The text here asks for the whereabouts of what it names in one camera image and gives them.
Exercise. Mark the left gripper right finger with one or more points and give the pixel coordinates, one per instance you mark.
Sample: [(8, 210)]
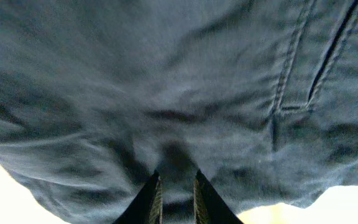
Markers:
[(209, 207)]

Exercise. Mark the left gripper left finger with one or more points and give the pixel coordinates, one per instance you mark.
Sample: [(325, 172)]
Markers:
[(147, 206)]

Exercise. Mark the navy blue shorts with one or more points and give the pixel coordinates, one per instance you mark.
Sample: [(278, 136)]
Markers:
[(96, 96)]

